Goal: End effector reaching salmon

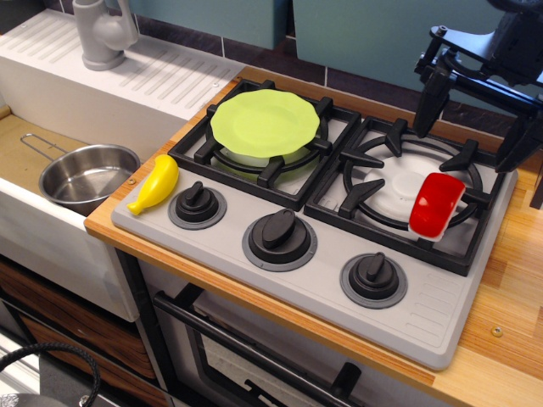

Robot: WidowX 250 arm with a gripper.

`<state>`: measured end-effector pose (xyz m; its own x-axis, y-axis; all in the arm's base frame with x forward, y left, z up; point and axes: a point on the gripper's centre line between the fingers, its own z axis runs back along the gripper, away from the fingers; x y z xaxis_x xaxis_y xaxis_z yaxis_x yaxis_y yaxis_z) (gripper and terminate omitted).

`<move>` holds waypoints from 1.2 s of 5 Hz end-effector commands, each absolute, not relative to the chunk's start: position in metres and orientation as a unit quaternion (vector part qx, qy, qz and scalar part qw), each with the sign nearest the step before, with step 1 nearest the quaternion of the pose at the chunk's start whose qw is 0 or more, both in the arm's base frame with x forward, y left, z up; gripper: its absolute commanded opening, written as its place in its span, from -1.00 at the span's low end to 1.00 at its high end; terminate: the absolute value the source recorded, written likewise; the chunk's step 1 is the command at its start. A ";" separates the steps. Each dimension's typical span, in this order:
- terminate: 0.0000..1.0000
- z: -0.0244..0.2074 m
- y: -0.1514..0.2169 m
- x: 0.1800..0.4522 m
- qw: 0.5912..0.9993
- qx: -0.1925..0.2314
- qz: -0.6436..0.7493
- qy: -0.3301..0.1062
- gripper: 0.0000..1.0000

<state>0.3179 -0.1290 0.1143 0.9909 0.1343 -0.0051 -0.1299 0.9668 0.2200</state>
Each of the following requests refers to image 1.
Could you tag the toy oven door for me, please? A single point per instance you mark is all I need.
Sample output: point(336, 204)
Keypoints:
point(235, 382)

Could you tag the black left burner grate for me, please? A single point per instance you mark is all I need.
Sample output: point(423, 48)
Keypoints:
point(286, 180)

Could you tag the black oven door handle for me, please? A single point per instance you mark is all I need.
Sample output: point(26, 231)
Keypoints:
point(248, 350)

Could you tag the black right stove knob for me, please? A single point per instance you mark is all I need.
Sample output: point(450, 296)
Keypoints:
point(373, 281)

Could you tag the wooden drawer front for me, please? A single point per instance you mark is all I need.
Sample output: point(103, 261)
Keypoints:
point(48, 313)

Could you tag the white toy sink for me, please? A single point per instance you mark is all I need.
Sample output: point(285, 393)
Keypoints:
point(140, 105)

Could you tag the stainless steel pot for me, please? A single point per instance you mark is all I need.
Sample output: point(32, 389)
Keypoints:
point(80, 180)

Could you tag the yellow toy banana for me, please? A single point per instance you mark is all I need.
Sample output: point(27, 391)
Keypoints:
point(160, 183)

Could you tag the black left stove knob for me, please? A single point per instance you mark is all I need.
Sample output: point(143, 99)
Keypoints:
point(197, 207)

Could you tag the black stove knob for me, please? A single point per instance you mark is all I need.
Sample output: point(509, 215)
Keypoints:
point(373, 281)
point(197, 207)
point(279, 242)

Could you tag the grey toy stove top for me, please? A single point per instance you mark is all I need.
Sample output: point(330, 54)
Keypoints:
point(424, 326)

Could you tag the black right burner grate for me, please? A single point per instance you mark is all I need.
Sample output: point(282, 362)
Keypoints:
point(371, 186)

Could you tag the black middle stove knob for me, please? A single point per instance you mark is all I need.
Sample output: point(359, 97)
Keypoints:
point(279, 242)

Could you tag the grey toy faucet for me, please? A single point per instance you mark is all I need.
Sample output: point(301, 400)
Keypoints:
point(104, 37)

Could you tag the teal cabinet door left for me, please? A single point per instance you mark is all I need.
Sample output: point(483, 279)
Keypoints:
point(261, 23)

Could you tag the green plastic plate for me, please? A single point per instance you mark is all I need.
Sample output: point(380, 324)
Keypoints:
point(264, 123)

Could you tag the black burner grate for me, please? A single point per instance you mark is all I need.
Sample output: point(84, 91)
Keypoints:
point(371, 186)
point(286, 180)

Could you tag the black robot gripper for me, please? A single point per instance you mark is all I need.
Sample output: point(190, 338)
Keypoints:
point(488, 67)

